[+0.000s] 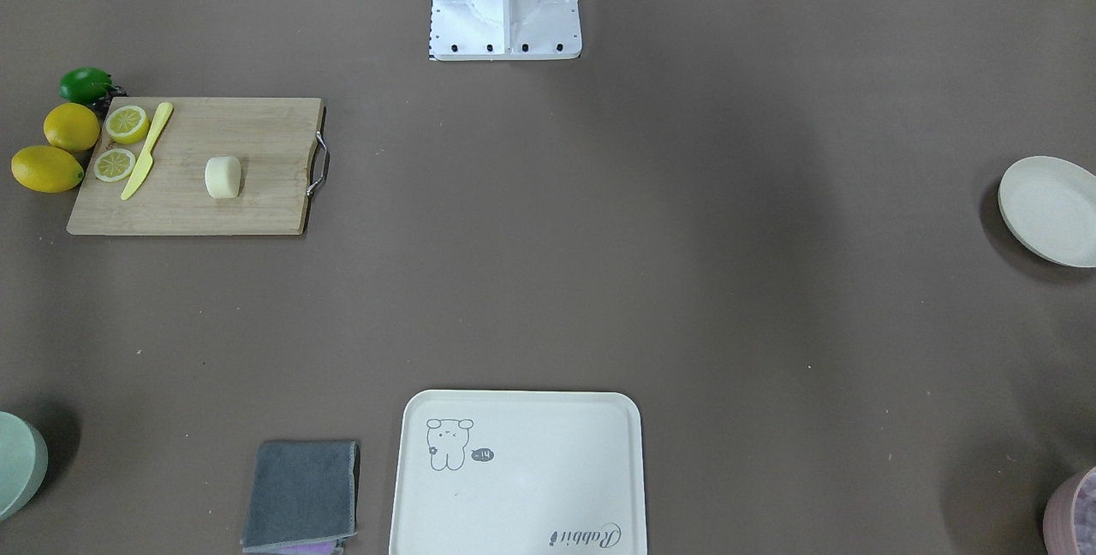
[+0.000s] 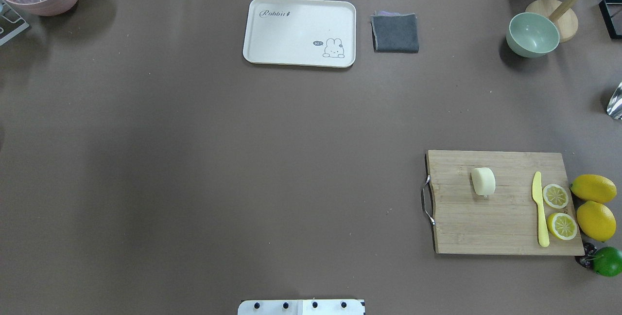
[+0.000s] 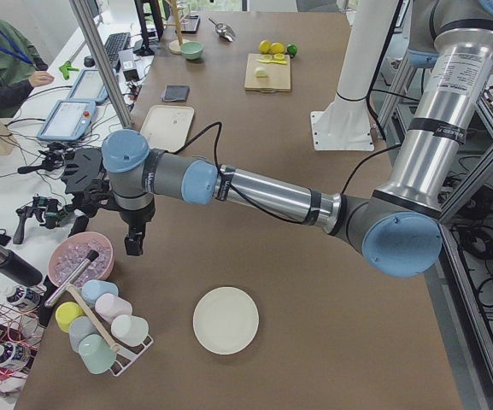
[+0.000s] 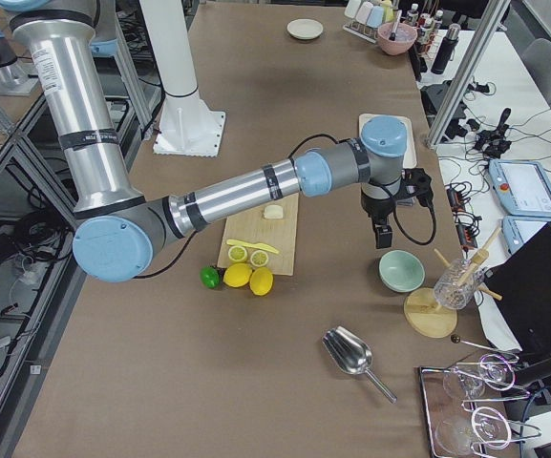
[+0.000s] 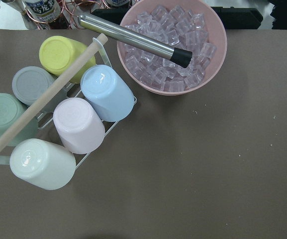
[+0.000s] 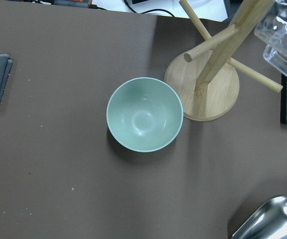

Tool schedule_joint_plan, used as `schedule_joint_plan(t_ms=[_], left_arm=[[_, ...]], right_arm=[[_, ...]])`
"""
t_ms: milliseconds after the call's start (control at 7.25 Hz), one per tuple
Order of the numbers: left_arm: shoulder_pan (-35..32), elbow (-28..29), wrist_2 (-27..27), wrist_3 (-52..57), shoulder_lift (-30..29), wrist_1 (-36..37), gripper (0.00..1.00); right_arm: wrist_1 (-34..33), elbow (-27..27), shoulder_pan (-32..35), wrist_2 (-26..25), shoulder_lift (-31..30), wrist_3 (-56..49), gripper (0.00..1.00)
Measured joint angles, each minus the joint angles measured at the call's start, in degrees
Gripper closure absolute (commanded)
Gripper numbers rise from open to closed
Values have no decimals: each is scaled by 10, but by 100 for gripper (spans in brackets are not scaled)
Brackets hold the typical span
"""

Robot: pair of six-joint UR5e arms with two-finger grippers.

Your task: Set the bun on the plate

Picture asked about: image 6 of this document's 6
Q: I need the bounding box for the light green bowl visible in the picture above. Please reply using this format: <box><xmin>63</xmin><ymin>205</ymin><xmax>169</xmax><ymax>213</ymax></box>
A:
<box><xmin>106</xmin><ymin>77</ymin><xmax>184</xmax><ymax>152</ymax></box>

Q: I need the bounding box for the wooden mug tree stand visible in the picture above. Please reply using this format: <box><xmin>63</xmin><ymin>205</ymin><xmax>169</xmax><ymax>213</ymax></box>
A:
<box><xmin>164</xmin><ymin>0</ymin><xmax>283</xmax><ymax>121</ymax></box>

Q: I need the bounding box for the clear glass mug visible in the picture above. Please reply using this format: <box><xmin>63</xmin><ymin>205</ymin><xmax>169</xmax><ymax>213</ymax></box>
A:
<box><xmin>255</xmin><ymin>0</ymin><xmax>287</xmax><ymax>77</ymax></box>

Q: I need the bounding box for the black cable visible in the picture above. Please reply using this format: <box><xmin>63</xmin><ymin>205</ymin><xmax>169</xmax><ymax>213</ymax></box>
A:
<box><xmin>123</xmin><ymin>0</ymin><xmax>176</xmax><ymax>17</ymax></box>

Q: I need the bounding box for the metal scoop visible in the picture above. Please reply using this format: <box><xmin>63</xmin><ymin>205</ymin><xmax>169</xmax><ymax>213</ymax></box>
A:
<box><xmin>232</xmin><ymin>196</ymin><xmax>287</xmax><ymax>239</ymax></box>

